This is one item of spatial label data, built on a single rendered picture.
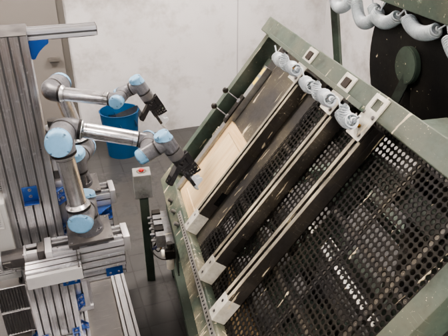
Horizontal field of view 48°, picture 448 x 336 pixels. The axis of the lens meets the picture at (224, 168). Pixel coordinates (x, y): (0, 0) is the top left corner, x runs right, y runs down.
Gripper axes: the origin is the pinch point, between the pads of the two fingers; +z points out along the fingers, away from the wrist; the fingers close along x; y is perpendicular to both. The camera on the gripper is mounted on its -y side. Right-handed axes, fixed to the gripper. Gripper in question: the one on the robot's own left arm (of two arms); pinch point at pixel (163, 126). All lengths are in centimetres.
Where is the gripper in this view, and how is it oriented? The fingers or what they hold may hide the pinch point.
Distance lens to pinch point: 304.6
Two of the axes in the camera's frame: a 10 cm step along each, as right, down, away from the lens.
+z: 4.5, 7.0, 5.5
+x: -3.1, -4.6, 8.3
